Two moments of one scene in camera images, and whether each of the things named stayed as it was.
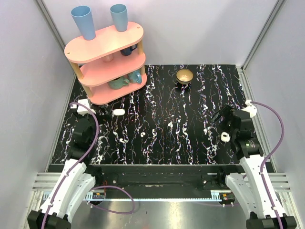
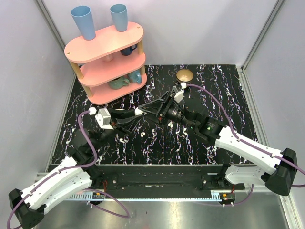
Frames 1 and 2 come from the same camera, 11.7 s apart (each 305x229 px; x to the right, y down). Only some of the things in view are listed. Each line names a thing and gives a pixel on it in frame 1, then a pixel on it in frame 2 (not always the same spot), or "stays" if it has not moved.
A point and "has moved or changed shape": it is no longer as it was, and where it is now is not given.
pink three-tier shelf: x=111 y=65 stays
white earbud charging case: x=225 y=137 has moved or changed shape
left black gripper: x=102 y=112 -> x=113 y=121
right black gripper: x=227 y=111 -> x=162 y=105
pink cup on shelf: x=108 y=58 stays
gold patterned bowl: x=184 y=76 stays
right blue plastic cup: x=119 y=13 stays
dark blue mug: x=127 y=51 stays
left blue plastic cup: x=82 y=15 stays
